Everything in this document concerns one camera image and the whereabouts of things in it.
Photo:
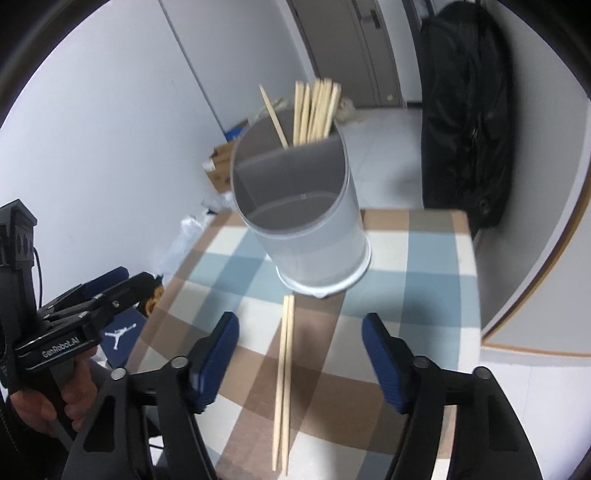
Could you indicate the grey entrance door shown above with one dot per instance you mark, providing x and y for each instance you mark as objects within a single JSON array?
[{"x": 348, "y": 42}]

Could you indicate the chopstick on cloth right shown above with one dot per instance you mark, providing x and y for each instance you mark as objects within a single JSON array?
[{"x": 288, "y": 372}]

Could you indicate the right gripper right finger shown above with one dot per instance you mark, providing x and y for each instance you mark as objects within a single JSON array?
[{"x": 392, "y": 361}]

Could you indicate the dark blue shoe box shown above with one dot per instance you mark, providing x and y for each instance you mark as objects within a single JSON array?
[{"x": 121, "y": 335}]

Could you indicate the brown cardboard box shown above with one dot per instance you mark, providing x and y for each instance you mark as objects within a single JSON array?
[{"x": 217, "y": 166}]

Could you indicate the checkered table cloth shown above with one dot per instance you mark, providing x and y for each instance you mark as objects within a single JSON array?
[{"x": 422, "y": 282}]

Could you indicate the bundle of chopsticks in cup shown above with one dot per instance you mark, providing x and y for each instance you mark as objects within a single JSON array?
[{"x": 315, "y": 106}]

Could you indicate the grey utensil holder cup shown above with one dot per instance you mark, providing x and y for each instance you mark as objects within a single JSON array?
[{"x": 301, "y": 204}]

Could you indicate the white plastic bag by door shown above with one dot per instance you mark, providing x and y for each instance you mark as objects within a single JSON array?
[{"x": 346, "y": 112}]

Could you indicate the chopstick on cloth left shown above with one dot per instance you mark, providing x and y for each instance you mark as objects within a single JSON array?
[{"x": 281, "y": 369}]

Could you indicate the blue cardboard box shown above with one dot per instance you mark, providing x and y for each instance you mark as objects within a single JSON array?
[{"x": 236, "y": 131}]

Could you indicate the chopstick on cloth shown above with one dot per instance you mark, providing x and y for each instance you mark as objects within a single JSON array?
[
  {"x": 288, "y": 372},
  {"x": 281, "y": 369}
]

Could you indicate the leaning single chopstick in cup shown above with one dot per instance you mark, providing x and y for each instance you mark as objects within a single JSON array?
[{"x": 273, "y": 117}]

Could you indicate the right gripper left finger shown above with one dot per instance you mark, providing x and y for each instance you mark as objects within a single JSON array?
[{"x": 209, "y": 359}]

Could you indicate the black backpack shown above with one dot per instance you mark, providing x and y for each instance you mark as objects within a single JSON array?
[{"x": 468, "y": 120}]

